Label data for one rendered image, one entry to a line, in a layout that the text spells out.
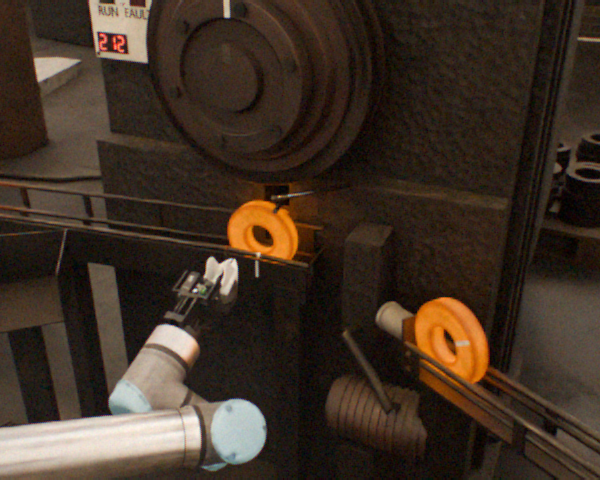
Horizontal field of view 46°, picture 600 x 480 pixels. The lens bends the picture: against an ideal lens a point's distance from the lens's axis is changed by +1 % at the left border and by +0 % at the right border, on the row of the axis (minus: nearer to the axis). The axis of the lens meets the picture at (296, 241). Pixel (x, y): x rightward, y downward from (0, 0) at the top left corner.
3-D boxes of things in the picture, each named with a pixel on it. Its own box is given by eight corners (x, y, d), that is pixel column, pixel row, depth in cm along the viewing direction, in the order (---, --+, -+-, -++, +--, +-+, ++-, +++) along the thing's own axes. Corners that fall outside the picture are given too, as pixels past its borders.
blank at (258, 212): (224, 208, 154) (216, 214, 152) (282, 193, 146) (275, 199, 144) (251, 269, 159) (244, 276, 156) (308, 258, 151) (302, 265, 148)
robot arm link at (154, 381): (142, 444, 117) (94, 410, 115) (179, 383, 125) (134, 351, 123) (164, 433, 110) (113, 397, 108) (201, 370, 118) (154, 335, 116)
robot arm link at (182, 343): (194, 381, 122) (148, 367, 125) (207, 358, 125) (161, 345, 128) (182, 350, 116) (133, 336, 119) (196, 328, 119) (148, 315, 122)
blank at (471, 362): (444, 382, 130) (430, 388, 129) (418, 302, 131) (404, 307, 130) (500, 381, 116) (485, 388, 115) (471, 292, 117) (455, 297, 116)
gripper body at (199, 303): (223, 275, 126) (191, 326, 118) (232, 305, 132) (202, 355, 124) (186, 266, 129) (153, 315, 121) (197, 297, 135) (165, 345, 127)
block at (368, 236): (356, 311, 157) (361, 216, 146) (390, 320, 154) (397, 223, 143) (339, 337, 149) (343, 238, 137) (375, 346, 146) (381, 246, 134)
